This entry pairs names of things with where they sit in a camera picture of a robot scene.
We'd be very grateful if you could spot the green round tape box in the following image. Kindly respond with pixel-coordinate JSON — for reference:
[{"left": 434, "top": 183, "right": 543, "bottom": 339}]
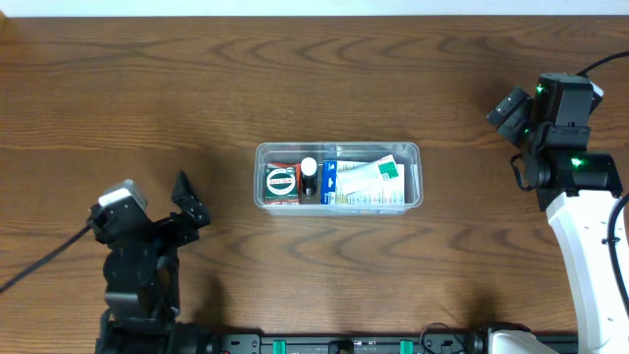
[{"left": 263, "top": 163, "right": 301, "bottom": 204}]

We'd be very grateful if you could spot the red snack packet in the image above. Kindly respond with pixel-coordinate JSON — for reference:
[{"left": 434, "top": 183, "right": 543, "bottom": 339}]
[{"left": 265, "top": 161, "right": 304, "bottom": 206}]

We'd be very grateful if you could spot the dark bottle white cap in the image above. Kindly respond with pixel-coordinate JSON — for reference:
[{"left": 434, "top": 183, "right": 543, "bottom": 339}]
[{"left": 300, "top": 157, "right": 318, "bottom": 197}]

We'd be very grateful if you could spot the blue fever patch packet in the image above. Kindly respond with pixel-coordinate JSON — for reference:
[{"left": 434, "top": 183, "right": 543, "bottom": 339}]
[{"left": 320, "top": 160, "right": 405, "bottom": 206}]

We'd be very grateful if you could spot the green white card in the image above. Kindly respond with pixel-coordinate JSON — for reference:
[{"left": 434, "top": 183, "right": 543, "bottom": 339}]
[{"left": 337, "top": 154, "right": 402, "bottom": 195}]

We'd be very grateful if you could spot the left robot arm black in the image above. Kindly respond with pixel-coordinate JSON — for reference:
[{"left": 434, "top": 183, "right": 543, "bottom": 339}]
[{"left": 86, "top": 171, "right": 221, "bottom": 354}]

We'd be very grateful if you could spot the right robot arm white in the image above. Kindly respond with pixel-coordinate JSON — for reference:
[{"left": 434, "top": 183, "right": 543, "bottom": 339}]
[{"left": 486, "top": 78, "right": 628, "bottom": 353}]

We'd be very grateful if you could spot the clear plastic container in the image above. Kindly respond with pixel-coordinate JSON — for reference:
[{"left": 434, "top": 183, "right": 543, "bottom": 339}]
[{"left": 254, "top": 142, "right": 424, "bottom": 216}]

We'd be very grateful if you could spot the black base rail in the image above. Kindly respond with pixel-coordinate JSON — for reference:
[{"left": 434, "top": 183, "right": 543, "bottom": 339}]
[{"left": 205, "top": 332, "right": 579, "bottom": 354}]

